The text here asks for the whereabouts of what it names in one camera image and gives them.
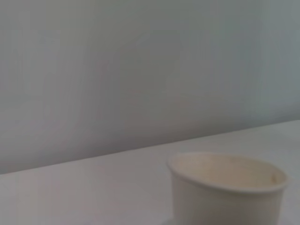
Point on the white paper cup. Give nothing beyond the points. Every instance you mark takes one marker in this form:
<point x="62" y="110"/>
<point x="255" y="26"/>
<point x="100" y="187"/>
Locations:
<point x="222" y="201"/>

